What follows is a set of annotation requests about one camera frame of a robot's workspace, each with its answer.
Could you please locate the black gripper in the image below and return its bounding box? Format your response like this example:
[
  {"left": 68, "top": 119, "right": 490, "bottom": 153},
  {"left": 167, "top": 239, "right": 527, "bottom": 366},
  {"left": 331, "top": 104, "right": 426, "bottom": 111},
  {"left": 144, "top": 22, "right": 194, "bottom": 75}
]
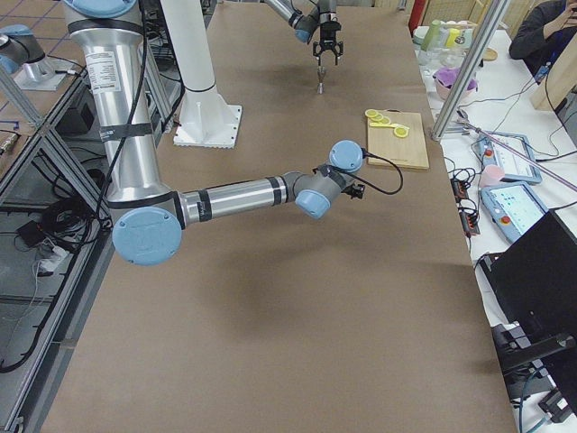
[
  {"left": 345, "top": 183, "right": 366, "bottom": 199},
  {"left": 313, "top": 21, "right": 343, "bottom": 68}
]

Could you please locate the steel double jigger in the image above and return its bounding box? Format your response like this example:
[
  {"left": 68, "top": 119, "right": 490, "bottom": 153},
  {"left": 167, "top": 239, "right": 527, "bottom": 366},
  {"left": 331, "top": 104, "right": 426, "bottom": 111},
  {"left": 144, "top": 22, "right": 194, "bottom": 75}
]
[{"left": 317, "top": 66, "right": 326, "bottom": 95}]

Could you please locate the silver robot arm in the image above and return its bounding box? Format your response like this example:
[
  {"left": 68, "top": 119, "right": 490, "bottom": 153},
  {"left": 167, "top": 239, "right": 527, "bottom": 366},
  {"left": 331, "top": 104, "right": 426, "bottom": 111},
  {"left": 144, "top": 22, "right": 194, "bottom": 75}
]
[
  {"left": 63, "top": 1, "right": 365, "bottom": 266},
  {"left": 264, "top": 0, "right": 343, "bottom": 67}
]

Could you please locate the green plastic cup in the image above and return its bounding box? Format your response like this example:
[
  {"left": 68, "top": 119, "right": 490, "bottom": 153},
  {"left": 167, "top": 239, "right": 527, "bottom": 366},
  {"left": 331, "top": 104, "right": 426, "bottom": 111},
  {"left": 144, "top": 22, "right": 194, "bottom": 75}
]
[{"left": 421, "top": 19, "right": 443, "bottom": 51}]

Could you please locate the yellow cup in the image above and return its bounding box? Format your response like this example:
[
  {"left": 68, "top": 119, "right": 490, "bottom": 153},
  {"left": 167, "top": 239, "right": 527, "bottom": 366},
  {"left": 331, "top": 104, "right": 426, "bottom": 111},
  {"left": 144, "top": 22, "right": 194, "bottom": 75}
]
[{"left": 444, "top": 28, "right": 464, "bottom": 49}]

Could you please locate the pink plastic cup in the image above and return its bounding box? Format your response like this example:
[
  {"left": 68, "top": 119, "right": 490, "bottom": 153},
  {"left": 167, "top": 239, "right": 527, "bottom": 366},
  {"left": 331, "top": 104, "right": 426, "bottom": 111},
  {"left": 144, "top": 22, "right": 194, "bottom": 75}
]
[{"left": 479, "top": 164, "right": 505, "bottom": 188}]

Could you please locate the bamboo cutting board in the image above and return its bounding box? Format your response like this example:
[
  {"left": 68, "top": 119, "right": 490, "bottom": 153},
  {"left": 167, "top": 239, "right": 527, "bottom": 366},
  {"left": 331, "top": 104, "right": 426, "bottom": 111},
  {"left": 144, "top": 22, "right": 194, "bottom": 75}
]
[{"left": 364, "top": 109, "right": 429, "bottom": 170}]

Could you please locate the yellow plastic knife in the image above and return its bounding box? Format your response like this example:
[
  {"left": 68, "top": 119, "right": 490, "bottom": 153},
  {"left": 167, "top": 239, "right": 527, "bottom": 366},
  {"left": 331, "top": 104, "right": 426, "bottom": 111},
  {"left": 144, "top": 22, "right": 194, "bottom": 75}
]
[{"left": 369, "top": 122, "right": 406, "bottom": 130}]

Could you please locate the lemon slice bottom front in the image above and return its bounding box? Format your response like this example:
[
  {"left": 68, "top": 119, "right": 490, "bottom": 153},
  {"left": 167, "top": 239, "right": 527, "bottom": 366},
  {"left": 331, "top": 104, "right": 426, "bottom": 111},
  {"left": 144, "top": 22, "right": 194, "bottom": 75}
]
[{"left": 393, "top": 127, "right": 409, "bottom": 138}]

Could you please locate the pink bowl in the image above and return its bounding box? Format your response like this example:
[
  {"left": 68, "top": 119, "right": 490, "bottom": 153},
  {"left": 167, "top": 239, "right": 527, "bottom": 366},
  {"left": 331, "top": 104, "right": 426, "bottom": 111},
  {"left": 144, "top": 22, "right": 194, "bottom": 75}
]
[{"left": 433, "top": 67, "right": 479, "bottom": 100}]

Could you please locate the purple cloth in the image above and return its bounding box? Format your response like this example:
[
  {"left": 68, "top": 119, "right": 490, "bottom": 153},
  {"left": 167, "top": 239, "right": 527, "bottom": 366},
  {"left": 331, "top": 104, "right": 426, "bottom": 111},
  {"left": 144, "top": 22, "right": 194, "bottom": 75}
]
[{"left": 433, "top": 67, "right": 460, "bottom": 89}]

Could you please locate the metal grabber stick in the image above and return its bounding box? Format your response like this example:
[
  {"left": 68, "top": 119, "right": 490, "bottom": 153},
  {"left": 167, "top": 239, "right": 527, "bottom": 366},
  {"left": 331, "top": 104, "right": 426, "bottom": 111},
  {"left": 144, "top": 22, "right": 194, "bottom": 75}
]
[{"left": 454, "top": 107, "right": 577, "bottom": 187}]

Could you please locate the blue teach pendant near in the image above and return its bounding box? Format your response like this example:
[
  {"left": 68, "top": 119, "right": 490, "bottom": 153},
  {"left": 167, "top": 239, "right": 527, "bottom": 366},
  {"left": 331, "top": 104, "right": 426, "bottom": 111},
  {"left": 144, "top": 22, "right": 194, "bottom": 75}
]
[{"left": 480, "top": 181, "right": 548, "bottom": 243}]

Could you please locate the blue teach pendant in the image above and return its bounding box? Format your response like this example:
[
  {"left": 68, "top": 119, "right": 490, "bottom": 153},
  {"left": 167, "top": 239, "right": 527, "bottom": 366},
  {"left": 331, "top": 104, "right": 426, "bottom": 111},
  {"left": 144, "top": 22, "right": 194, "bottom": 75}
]
[
  {"left": 480, "top": 181, "right": 548, "bottom": 243},
  {"left": 472, "top": 132, "right": 542, "bottom": 185}
]

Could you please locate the blue teach pendant far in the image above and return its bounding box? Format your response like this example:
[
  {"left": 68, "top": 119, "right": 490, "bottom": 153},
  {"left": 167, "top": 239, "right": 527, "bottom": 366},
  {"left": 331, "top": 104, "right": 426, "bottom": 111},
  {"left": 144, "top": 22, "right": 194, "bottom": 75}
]
[{"left": 472, "top": 132, "right": 542, "bottom": 185}]

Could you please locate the person in dark sweater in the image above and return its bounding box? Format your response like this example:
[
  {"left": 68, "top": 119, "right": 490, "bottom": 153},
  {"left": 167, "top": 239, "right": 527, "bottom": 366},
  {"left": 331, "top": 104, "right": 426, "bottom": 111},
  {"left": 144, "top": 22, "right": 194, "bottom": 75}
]
[{"left": 508, "top": 1, "right": 576, "bottom": 83}]

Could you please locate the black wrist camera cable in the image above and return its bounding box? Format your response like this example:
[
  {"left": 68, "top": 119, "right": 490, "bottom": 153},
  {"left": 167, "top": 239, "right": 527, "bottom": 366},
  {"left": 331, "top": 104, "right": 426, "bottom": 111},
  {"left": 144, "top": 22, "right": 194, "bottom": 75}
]
[{"left": 360, "top": 147, "right": 404, "bottom": 197}]

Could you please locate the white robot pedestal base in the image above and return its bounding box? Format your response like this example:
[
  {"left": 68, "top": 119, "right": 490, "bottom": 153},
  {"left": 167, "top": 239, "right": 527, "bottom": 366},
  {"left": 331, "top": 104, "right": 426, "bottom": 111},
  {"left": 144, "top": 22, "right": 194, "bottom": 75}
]
[{"left": 160, "top": 0, "right": 243, "bottom": 149}]

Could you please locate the aluminium frame post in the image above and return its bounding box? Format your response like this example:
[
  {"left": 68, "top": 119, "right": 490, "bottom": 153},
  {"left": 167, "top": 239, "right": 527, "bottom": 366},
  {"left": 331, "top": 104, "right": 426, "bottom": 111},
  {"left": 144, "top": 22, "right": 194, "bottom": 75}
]
[{"left": 431, "top": 0, "right": 510, "bottom": 142}]

